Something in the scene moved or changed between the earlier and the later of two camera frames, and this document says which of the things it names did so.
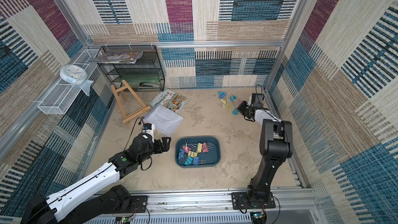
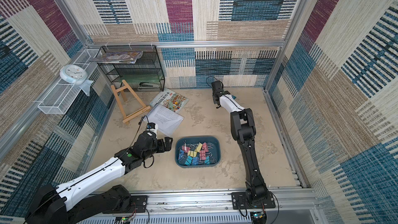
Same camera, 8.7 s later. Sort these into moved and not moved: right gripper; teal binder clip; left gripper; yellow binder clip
Moved: right gripper
Not moved: teal binder clip; left gripper; yellow binder clip
